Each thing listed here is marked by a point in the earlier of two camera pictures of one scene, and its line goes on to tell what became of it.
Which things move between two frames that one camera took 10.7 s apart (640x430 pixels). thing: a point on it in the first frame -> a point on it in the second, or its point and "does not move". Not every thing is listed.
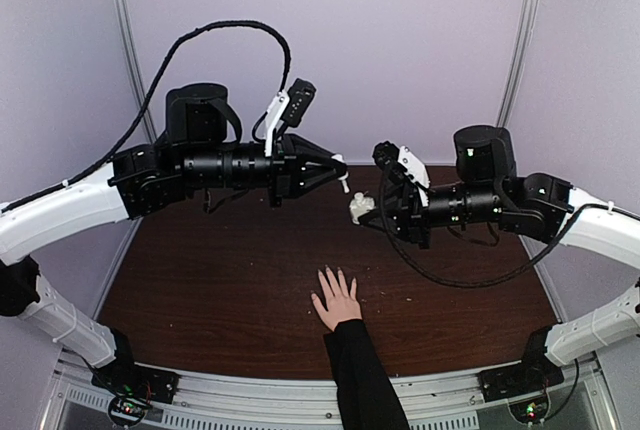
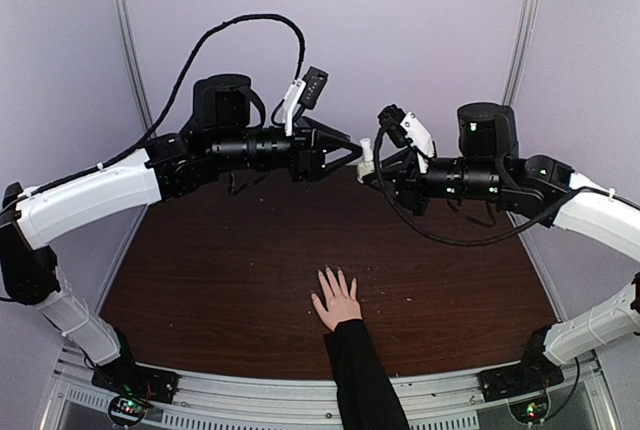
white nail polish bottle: [360, 206] -> [364, 168]
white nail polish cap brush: [344, 177] -> [367, 150]
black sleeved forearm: [366, 395] does not move
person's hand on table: [341, 303] does not move
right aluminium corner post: [522, 37] does not move
